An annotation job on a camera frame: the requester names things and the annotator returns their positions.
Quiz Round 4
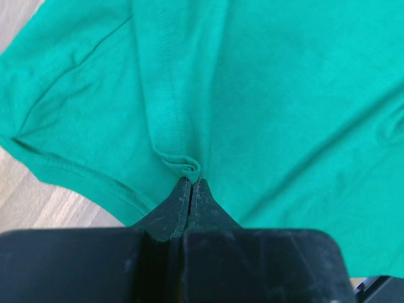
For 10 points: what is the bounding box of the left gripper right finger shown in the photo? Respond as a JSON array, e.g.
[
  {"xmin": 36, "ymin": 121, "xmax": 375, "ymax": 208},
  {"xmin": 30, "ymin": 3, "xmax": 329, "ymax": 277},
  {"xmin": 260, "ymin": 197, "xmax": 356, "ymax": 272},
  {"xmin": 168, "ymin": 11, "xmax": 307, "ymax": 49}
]
[{"xmin": 181, "ymin": 179, "xmax": 355, "ymax": 302}]

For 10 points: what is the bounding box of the green t shirt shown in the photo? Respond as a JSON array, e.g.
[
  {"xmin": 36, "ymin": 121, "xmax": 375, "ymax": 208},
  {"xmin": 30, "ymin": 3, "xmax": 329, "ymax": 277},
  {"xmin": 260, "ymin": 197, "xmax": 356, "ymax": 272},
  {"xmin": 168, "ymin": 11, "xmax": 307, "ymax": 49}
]
[{"xmin": 1, "ymin": 1, "xmax": 403, "ymax": 277}]

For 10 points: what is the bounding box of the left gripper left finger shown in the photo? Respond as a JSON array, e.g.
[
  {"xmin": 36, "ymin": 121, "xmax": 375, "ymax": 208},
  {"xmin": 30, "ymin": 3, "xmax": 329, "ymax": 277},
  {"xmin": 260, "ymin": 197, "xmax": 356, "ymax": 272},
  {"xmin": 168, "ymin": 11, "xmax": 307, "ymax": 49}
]
[{"xmin": 1, "ymin": 178, "xmax": 192, "ymax": 302}]

